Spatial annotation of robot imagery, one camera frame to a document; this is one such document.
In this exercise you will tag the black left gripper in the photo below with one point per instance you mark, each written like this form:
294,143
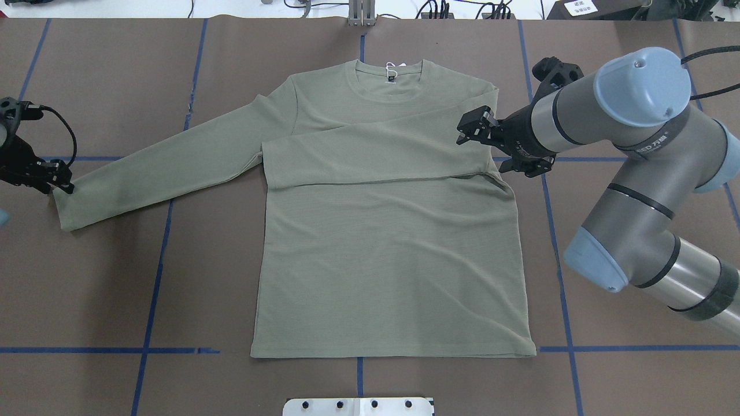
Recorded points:
15,154

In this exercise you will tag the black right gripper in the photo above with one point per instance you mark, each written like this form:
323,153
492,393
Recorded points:
518,137

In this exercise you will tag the olive green long-sleeve shirt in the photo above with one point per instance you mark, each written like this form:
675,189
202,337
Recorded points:
383,237

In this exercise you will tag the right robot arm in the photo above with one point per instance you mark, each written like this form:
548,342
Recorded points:
642,104

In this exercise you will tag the white shirt neck tag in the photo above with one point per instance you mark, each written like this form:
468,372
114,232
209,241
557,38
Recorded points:
391,72

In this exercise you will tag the black box with label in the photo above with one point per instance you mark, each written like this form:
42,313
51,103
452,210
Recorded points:
596,10

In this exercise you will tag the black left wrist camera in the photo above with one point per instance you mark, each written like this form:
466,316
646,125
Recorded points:
13,112

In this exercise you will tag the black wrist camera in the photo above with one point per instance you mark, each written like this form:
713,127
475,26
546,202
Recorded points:
13,112
554,74

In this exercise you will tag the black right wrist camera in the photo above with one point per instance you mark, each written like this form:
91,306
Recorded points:
554,74

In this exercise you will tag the aluminium frame post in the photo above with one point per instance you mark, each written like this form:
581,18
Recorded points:
361,13

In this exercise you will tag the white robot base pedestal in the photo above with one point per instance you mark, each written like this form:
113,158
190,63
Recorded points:
360,406

